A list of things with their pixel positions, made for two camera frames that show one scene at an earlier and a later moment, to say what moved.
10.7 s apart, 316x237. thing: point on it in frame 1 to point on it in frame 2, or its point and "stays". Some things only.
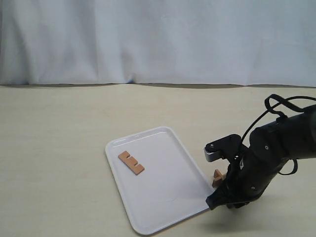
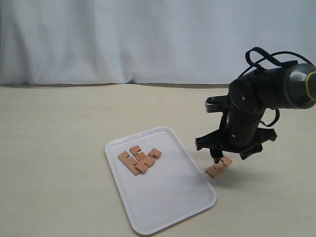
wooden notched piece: (218, 177) to (146, 162)
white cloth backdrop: (234, 42) stays
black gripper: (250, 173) to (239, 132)
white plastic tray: (158, 184) stays
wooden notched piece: (130, 162) stays
